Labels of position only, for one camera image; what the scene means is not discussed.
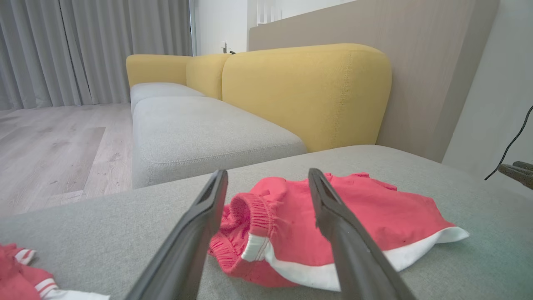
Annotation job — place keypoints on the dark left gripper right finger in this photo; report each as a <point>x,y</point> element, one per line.
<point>354,258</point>

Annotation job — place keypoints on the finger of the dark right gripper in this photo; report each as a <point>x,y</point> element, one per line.
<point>520,175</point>
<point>525,165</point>

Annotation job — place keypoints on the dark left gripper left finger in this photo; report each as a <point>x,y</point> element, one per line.
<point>187,250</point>

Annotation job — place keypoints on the red shorts with white trim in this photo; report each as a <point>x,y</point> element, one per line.
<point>374,216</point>

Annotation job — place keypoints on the red Bulls basketball jersey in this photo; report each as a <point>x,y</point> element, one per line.
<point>18,275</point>

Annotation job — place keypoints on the large grey sofa seat cushion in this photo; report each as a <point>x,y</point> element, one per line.
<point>104,233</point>

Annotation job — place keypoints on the yellow sofa backrest cushion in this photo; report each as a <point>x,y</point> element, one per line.
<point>156,68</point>
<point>206,75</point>
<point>304,91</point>

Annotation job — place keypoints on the grey pleated curtain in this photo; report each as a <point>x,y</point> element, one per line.
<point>83,50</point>

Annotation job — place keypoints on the small dark wall fixture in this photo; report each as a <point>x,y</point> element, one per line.
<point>225,48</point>

